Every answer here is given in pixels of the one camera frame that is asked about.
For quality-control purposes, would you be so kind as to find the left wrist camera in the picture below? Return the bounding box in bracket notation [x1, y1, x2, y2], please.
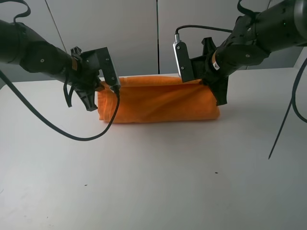
[96, 47, 121, 91]

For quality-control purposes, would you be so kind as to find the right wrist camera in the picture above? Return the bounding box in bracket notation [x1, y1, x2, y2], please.
[173, 33, 194, 82]

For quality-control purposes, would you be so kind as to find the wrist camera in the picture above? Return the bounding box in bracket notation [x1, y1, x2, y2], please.
[173, 33, 194, 82]
[96, 47, 121, 91]

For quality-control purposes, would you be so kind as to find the orange microfiber towel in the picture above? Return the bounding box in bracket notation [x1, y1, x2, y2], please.
[95, 75, 221, 124]

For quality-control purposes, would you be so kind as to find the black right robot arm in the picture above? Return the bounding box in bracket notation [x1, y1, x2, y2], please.
[192, 0, 307, 106]

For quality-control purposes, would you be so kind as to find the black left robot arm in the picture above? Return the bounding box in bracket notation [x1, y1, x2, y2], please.
[0, 9, 104, 112]

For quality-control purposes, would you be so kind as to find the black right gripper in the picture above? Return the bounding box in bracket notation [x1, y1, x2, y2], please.
[191, 37, 228, 106]

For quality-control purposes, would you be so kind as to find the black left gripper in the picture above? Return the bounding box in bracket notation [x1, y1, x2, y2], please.
[71, 46, 105, 112]

